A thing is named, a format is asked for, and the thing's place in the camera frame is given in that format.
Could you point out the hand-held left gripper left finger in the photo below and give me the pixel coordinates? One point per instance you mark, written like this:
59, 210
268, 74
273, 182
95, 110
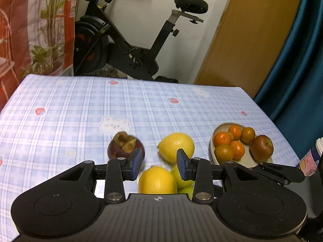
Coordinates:
136, 165

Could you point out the red apple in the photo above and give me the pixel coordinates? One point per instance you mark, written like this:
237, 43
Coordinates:
261, 148

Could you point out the wooden door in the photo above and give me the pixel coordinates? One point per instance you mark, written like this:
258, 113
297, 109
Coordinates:
247, 35

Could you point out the blue curtain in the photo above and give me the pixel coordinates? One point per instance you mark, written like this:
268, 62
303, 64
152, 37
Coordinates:
297, 68

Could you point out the paper cup with white lid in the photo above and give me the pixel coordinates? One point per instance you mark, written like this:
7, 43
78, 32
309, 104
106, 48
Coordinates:
311, 160

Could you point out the pink printed backdrop cloth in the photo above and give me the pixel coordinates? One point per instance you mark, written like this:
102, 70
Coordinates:
32, 30

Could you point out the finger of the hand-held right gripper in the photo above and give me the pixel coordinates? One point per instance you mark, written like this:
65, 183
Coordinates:
290, 175

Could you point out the green round fruit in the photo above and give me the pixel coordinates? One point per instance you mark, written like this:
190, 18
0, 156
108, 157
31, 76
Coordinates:
186, 192
176, 176

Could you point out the yellow lemon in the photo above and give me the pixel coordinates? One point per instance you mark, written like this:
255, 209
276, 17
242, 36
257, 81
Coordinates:
156, 181
174, 146

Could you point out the black shoe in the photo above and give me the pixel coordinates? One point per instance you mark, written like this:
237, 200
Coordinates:
166, 79

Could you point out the cream ceramic bowl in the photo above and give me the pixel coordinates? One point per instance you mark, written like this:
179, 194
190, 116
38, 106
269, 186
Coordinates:
217, 161

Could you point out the brown kiwi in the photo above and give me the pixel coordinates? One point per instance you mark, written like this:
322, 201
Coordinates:
231, 136

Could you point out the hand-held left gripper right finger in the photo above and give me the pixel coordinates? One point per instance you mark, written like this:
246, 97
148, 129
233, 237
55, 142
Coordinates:
182, 167

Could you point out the brown sandal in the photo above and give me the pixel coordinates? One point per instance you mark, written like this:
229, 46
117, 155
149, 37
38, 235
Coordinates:
114, 73

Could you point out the black exercise bike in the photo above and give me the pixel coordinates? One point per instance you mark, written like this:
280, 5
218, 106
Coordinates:
113, 35

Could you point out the orange tangerine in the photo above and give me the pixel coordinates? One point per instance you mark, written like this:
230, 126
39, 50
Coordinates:
238, 150
223, 154
247, 135
222, 139
235, 132

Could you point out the dark purple mangosteen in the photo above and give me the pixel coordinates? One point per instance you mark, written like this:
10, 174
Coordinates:
116, 148

